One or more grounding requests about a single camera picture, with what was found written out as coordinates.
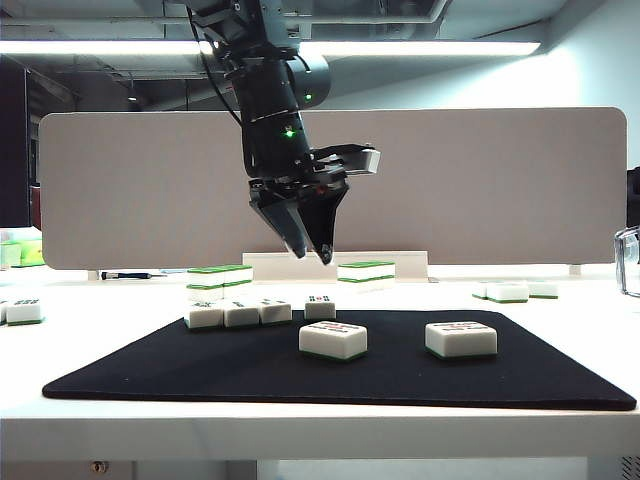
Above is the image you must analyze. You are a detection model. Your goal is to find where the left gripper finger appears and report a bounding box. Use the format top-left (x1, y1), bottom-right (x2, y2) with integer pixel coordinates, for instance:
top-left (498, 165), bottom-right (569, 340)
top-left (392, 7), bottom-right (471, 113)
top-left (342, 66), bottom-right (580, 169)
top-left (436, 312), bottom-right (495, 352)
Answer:
top-left (298, 182), bottom-right (350, 266)
top-left (248, 192), bottom-right (308, 260)

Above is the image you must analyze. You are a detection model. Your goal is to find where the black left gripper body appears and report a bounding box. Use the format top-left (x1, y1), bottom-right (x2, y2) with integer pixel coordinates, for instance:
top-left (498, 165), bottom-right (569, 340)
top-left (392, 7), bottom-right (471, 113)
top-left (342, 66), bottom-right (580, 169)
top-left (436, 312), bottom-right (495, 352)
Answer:
top-left (242, 112), bottom-right (351, 202)

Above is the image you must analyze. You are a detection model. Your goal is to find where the five bamboo mahjong tile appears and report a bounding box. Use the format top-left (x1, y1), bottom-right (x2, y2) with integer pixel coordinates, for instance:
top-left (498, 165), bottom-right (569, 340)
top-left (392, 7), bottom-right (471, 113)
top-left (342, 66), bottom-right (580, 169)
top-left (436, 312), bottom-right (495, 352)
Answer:
top-left (303, 294), bottom-right (338, 322)

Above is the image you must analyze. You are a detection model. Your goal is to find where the two bamboo mahjong tile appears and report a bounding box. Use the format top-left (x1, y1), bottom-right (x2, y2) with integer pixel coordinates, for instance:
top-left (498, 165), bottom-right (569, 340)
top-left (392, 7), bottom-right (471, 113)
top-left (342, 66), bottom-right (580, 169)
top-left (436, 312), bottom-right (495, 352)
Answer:
top-left (222, 298), bottom-right (262, 330)

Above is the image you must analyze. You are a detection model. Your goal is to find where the bird print mahjong tile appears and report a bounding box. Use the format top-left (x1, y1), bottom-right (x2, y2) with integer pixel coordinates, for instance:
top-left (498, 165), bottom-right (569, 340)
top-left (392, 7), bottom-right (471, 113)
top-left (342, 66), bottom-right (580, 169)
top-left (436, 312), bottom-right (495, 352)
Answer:
top-left (183, 301), bottom-right (225, 332)

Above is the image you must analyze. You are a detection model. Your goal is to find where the beige fabric desk divider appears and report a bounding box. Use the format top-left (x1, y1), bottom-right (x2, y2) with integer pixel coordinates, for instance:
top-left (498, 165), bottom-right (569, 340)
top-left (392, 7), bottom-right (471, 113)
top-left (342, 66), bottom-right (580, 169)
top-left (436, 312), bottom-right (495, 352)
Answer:
top-left (38, 106), bottom-right (629, 272)

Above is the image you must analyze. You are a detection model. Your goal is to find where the black fabric desk mat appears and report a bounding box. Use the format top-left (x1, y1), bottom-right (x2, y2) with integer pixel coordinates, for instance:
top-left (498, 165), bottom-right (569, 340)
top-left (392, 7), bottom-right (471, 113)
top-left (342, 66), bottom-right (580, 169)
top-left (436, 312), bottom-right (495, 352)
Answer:
top-left (41, 308), bottom-right (637, 412)

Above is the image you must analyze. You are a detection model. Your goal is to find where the green yellow box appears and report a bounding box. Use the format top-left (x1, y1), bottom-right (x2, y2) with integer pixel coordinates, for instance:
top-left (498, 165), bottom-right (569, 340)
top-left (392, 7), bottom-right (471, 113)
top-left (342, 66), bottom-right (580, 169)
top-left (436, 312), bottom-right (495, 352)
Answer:
top-left (19, 238), bottom-right (45, 268)

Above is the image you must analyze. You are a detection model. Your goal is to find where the pale green white box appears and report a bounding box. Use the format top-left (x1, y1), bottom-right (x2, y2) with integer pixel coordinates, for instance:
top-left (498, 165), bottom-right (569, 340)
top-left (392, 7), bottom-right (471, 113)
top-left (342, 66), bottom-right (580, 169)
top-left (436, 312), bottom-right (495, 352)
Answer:
top-left (0, 242), bottom-right (24, 268)

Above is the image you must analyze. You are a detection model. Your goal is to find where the clear plastic container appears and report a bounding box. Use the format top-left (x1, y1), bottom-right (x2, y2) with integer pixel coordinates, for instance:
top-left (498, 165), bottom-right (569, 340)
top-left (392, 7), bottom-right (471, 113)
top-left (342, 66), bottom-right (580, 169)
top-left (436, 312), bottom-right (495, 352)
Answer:
top-left (613, 225), bottom-right (640, 300)

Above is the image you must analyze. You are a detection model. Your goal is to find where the black background equipment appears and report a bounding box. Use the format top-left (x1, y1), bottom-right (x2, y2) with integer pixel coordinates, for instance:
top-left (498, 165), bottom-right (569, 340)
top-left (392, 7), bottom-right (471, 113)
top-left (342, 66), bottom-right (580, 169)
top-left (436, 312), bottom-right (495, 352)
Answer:
top-left (625, 166), bottom-right (640, 232)

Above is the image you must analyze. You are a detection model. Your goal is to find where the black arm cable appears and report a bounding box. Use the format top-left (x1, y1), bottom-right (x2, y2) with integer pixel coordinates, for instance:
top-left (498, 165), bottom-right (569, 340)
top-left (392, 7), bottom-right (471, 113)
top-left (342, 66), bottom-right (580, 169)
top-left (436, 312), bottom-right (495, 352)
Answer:
top-left (185, 4), bottom-right (246, 129)

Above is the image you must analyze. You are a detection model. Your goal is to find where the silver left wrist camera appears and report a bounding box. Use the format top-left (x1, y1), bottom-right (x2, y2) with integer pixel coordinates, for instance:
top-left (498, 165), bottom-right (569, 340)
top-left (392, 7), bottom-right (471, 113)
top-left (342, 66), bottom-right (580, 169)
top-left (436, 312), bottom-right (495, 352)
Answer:
top-left (309, 143), bottom-right (383, 177)

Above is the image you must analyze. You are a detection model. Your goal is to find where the black handled screwdriver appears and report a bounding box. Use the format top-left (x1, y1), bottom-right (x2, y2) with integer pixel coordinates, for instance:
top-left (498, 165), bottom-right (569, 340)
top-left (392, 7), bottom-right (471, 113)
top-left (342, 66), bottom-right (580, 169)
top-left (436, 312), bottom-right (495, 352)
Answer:
top-left (100, 270), bottom-right (169, 282)

